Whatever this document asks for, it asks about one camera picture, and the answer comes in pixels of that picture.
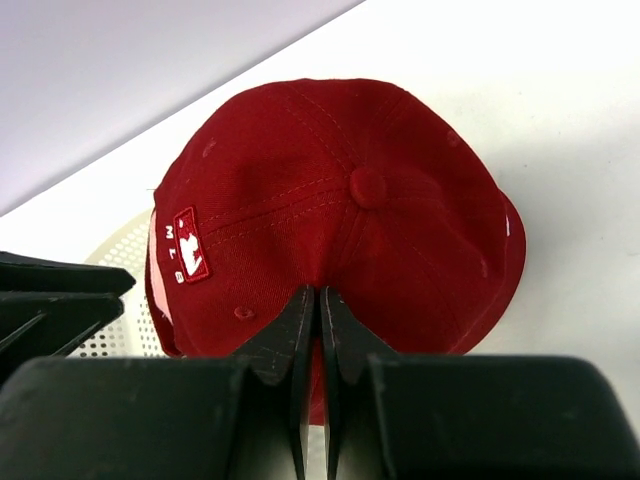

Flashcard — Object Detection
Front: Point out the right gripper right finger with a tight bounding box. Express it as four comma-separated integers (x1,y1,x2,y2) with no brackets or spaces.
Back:
319,288,639,479

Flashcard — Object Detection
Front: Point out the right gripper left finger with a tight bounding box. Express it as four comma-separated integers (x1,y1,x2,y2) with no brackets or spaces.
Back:
1,287,314,479

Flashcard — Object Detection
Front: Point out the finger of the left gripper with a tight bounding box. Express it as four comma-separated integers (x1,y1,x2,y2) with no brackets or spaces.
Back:
1,251,127,380

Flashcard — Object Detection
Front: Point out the pink baseball cap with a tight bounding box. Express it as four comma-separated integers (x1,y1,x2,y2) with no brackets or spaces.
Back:
146,210,173,326

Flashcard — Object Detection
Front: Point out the red cap with strap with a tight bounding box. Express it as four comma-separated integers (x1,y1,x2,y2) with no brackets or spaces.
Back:
144,77,528,426

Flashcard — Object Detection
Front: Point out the white plastic basket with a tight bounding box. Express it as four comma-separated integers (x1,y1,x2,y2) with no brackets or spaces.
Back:
73,211,297,479

